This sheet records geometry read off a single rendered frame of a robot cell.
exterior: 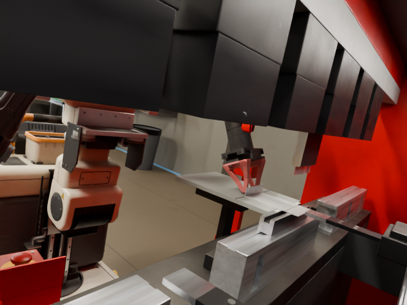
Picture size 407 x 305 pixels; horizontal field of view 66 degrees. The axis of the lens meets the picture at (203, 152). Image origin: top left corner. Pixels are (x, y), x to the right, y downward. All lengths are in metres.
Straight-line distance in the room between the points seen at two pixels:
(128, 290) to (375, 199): 1.31
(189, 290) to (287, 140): 3.78
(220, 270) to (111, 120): 0.78
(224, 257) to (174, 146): 4.84
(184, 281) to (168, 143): 5.15
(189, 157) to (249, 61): 4.74
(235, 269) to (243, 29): 0.37
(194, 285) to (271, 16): 0.30
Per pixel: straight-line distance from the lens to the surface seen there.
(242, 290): 0.56
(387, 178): 1.55
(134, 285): 0.40
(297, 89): 0.49
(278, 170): 4.12
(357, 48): 0.77
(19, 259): 0.78
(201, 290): 0.35
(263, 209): 0.68
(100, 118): 1.18
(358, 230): 0.71
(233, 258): 0.54
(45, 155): 1.49
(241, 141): 0.76
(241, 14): 0.34
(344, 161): 1.58
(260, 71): 0.38
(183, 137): 5.19
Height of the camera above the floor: 1.19
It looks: 9 degrees down
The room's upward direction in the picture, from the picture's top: 11 degrees clockwise
